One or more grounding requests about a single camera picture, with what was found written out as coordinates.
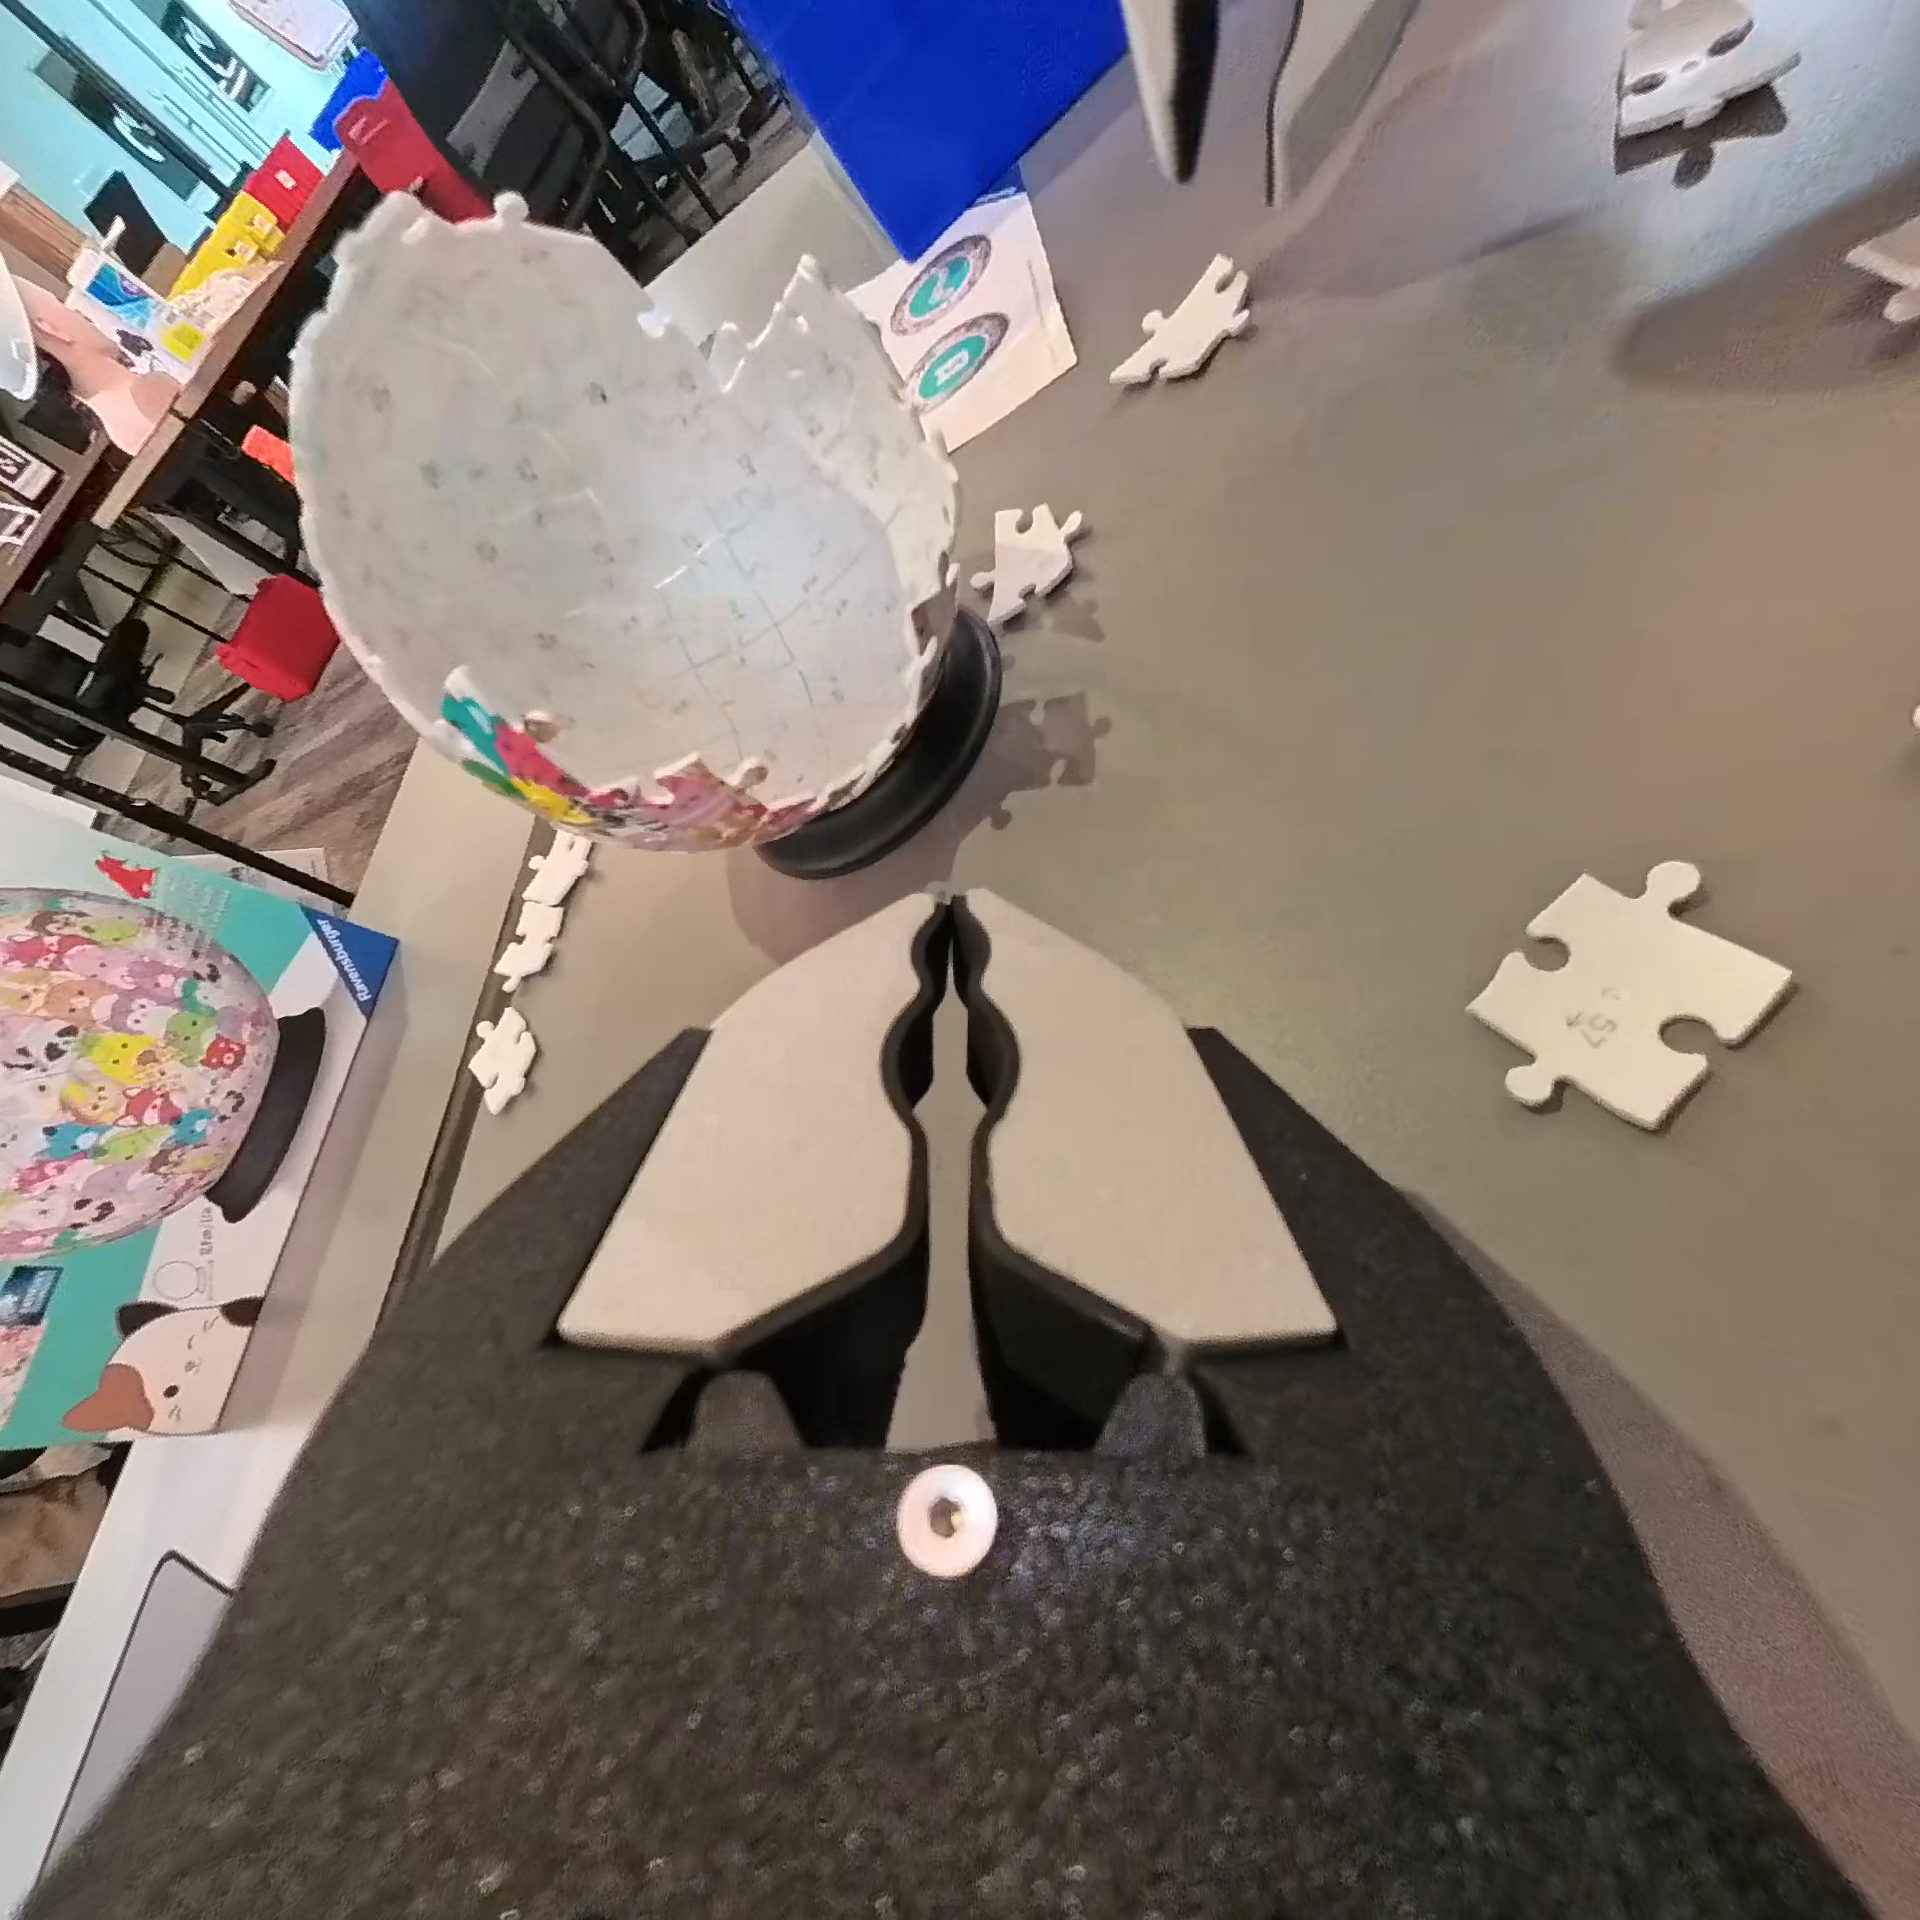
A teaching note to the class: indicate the red storage bin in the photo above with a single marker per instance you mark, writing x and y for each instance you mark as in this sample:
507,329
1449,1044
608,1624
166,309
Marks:
407,151
277,639

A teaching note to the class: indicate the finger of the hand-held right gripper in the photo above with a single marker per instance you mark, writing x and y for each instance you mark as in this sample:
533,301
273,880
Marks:
1335,75
1155,60

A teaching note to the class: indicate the colourful 3D puzzle ball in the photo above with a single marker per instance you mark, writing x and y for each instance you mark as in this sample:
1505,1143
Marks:
599,525

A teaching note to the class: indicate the yellow storage bin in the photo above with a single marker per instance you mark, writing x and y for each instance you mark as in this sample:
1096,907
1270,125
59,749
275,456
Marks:
227,250

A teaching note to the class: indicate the black ball stand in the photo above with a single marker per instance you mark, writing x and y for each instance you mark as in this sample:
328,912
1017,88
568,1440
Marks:
933,749

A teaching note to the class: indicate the black office chair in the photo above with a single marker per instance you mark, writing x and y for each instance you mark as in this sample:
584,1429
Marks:
152,707

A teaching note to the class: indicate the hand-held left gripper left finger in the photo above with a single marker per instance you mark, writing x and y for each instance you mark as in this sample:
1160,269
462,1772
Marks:
765,1187

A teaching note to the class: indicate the wooden table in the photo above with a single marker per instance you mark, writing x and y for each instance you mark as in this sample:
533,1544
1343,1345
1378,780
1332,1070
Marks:
211,375

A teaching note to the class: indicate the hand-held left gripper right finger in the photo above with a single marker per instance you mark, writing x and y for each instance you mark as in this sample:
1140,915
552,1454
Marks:
1140,1187

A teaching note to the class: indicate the printed instruction sheet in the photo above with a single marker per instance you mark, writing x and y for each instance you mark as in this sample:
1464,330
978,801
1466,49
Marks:
1037,323

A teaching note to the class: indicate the blue storage bin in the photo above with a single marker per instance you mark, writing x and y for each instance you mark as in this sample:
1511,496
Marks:
933,107

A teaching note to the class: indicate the colourful puzzle box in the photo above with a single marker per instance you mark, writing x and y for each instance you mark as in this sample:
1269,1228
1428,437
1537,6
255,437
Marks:
152,1048

